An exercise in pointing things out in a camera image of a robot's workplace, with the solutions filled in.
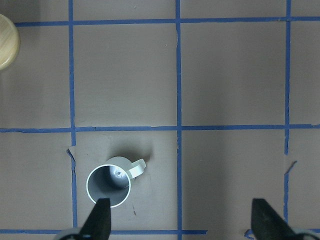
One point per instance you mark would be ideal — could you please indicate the brown paper table cover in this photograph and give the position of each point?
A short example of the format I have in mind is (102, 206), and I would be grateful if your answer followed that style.
(221, 98)

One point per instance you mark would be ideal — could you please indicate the wooden mug tree stand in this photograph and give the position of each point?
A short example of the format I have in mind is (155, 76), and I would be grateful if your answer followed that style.
(9, 42)

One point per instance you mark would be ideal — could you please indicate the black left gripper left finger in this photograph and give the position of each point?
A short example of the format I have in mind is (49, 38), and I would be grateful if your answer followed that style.
(98, 224)

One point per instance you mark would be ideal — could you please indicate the grey white plastic mug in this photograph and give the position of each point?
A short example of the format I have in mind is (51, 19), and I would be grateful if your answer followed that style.
(113, 180)

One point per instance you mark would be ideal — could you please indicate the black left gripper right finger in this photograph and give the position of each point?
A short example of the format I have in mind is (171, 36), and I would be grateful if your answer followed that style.
(266, 224)

